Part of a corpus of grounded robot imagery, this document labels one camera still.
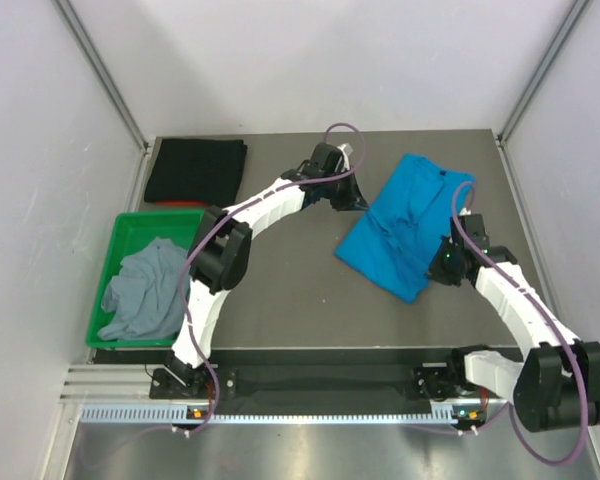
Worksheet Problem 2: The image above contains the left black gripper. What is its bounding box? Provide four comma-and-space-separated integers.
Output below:
320, 164, 367, 211

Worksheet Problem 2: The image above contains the blue t shirt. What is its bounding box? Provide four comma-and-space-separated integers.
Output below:
335, 154, 475, 303

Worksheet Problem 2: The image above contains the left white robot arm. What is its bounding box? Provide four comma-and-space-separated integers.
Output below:
166, 142, 369, 397

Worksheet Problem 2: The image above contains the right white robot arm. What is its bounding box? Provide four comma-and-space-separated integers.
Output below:
428, 213, 600, 432

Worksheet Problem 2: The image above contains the folded black t shirt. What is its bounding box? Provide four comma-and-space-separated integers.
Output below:
144, 138, 248, 207

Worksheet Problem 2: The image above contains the folded red t shirt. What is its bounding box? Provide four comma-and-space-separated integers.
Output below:
154, 201, 210, 209

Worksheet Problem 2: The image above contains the green plastic bin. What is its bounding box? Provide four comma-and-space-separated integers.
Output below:
86, 209, 204, 349

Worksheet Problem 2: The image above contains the grey t shirt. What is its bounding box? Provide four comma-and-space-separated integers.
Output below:
98, 238, 187, 342

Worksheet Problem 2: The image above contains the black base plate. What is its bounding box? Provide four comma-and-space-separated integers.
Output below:
149, 349, 478, 414

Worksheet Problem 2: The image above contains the right aluminium frame post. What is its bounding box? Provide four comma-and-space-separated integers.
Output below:
495, 0, 592, 147

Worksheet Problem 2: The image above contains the aluminium frame post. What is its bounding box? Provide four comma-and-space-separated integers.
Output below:
495, 0, 592, 147
51, 0, 149, 150

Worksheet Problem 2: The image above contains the slotted cable duct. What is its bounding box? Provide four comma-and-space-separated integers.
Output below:
80, 403, 486, 425

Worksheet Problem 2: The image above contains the aluminium front rail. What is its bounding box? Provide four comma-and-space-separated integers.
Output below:
60, 365, 153, 403

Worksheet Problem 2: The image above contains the left aluminium frame post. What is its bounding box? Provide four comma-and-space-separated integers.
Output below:
51, 0, 149, 150

